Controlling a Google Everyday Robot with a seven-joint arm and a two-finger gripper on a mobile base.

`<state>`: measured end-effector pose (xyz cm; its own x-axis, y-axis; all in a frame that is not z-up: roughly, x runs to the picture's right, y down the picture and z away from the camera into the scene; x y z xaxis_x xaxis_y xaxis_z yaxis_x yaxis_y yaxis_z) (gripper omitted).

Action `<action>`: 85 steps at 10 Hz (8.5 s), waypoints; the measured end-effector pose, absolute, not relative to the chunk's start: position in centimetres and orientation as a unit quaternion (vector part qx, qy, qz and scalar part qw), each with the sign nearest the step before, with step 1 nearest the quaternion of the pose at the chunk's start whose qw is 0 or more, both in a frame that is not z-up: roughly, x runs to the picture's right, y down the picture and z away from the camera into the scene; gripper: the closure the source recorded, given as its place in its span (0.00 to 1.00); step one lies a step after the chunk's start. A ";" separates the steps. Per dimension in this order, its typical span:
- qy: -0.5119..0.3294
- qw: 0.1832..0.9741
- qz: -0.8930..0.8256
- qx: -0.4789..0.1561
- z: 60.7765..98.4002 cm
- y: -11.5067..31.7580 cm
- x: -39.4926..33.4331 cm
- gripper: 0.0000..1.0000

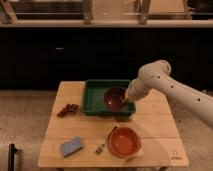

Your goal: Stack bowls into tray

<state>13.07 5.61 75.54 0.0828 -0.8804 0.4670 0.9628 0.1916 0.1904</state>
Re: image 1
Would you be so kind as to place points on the dark maroon bowl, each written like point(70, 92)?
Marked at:
point(114, 99)

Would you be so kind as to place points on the blue sponge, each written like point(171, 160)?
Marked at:
point(71, 146)

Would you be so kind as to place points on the green plastic tray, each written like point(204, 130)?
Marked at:
point(93, 98)

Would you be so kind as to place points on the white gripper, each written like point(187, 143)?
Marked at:
point(136, 90)

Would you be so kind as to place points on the metal fork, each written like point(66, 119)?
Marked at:
point(101, 147)

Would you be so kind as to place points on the orange bowl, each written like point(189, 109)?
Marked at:
point(123, 142)

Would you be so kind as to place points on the wooden table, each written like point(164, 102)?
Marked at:
point(161, 144)

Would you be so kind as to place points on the wooden shelf frame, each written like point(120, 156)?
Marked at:
point(107, 13)

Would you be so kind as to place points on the black post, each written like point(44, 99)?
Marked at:
point(11, 157)

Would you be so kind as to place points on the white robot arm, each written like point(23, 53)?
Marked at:
point(156, 75)

